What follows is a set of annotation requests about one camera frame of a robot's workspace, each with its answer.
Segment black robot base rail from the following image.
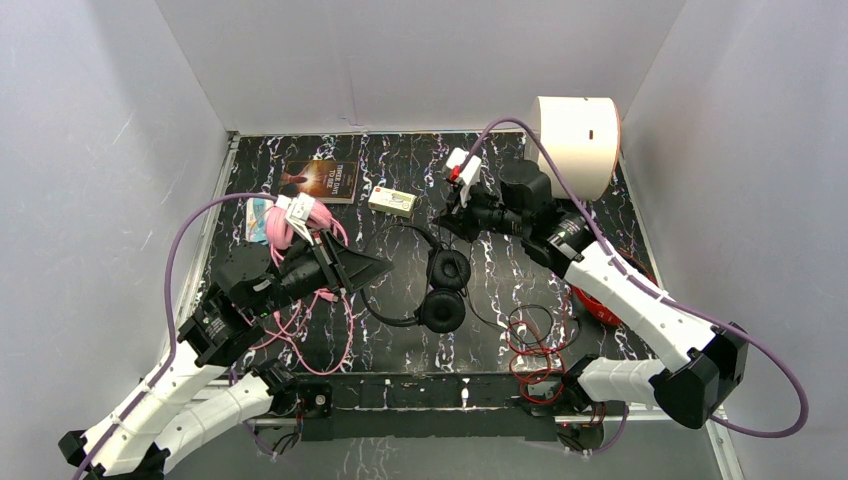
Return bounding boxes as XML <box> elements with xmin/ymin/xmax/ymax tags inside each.
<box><xmin>228</xmin><ymin>370</ymin><xmax>631</xmax><ymax>444</ymax></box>

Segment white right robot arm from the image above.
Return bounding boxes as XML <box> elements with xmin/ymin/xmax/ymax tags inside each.
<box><xmin>435</xmin><ymin>149</ymin><xmax>747</xmax><ymax>429</ymax></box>

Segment black on-ear headphones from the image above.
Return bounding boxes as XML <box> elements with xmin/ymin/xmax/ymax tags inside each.
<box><xmin>359</xmin><ymin>222</ymin><xmax>471</xmax><ymax>334</ymax></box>

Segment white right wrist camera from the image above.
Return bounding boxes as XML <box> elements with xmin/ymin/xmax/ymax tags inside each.
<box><xmin>442</xmin><ymin>148</ymin><xmax>482</xmax><ymax>207</ymax></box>

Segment thin black headphone cable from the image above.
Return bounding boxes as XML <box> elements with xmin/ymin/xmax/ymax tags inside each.
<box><xmin>463</xmin><ymin>238</ymin><xmax>581</xmax><ymax>352</ymax></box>

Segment red and black headphones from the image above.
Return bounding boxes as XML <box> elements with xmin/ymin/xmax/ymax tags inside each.
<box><xmin>571</xmin><ymin>258</ymin><xmax>658</xmax><ymax>326</ymax></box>

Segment pink over-ear headphones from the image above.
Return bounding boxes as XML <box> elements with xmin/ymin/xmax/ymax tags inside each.
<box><xmin>265</xmin><ymin>193</ymin><xmax>349</xmax><ymax>251</ymax></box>

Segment white cylindrical container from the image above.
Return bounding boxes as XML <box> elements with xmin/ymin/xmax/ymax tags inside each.
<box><xmin>526</xmin><ymin>96</ymin><xmax>621</xmax><ymax>201</ymax></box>

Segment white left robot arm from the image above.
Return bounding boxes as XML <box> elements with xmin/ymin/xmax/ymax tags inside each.
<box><xmin>58</xmin><ymin>232</ymin><xmax>393</xmax><ymax>479</ymax></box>

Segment dark paperback book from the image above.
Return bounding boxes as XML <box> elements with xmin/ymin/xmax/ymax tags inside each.
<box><xmin>278</xmin><ymin>159</ymin><xmax>359</xmax><ymax>204</ymax></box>

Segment small white cardboard box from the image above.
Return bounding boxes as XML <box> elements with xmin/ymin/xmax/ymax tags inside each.
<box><xmin>368</xmin><ymin>187</ymin><xmax>418</xmax><ymax>219</ymax></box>

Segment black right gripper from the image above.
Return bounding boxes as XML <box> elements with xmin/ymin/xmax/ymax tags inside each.
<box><xmin>430</xmin><ymin>177</ymin><xmax>528</xmax><ymax>245</ymax></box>

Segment white and blue small device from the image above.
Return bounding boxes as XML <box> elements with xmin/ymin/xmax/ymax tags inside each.
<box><xmin>245</xmin><ymin>198</ymin><xmax>275</xmax><ymax>245</ymax></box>

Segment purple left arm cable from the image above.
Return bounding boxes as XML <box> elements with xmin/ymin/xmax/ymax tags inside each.
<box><xmin>69</xmin><ymin>192</ymin><xmax>293</xmax><ymax>480</ymax></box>

